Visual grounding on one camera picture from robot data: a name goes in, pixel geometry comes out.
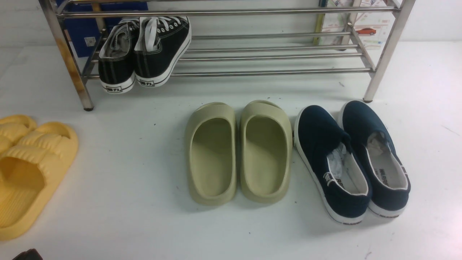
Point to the yellow ribbed slipper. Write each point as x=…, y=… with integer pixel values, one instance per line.
x=13, y=128
x=31, y=172

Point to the right black canvas sneaker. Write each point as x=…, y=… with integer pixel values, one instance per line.
x=161, y=43

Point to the blue box behind rack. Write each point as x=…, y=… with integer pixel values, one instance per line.
x=84, y=33

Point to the left olive green slipper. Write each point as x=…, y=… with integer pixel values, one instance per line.
x=210, y=150

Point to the far yellow ribbed slipper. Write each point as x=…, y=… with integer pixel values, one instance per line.
x=13, y=128

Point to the stainless steel shoe rack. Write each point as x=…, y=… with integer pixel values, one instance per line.
x=56, y=15

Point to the black canvas sneaker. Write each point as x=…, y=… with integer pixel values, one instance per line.
x=161, y=43
x=115, y=59

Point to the navy slip-on shoe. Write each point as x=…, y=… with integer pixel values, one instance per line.
x=376, y=154
x=327, y=152

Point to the dark object bottom edge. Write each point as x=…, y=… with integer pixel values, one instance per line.
x=31, y=254

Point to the printed paper poster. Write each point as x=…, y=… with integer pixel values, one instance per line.
x=373, y=28

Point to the olive green slipper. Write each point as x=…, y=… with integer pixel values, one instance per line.
x=266, y=152
x=210, y=150

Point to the near yellow ribbed slipper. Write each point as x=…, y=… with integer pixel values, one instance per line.
x=31, y=172

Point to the left black canvas sneaker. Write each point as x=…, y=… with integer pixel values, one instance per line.
x=115, y=59

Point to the right olive green slipper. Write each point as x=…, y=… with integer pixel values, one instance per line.
x=266, y=152

